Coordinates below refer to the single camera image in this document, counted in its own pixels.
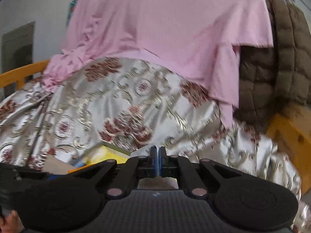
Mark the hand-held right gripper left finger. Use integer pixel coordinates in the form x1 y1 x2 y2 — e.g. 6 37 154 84
70 146 158 199

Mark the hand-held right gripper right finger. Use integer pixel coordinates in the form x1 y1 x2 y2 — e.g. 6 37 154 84
159 146 246 199

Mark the brown cloth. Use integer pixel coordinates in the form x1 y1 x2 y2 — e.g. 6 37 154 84
42 155 81 174

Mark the cartoon print metal tray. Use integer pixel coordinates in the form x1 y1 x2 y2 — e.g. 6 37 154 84
73 144 132 173

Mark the person's left hand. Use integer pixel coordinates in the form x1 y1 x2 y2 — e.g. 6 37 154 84
0 210 25 233

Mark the floral satin blanket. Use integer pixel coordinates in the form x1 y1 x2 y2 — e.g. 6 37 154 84
0 57 304 233

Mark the pink hanging bed sheet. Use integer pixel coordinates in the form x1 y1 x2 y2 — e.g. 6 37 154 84
42 0 275 130

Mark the brown quilted jacket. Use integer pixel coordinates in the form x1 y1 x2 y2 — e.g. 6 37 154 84
233 0 311 128

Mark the wooden bed rail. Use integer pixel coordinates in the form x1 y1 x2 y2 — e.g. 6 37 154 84
266 113 311 188
0 59 51 91

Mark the grey wall panel door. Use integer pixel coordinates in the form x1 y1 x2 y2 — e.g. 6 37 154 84
1 21 36 76

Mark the colourful wall poster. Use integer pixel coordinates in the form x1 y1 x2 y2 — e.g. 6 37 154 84
67 0 81 27

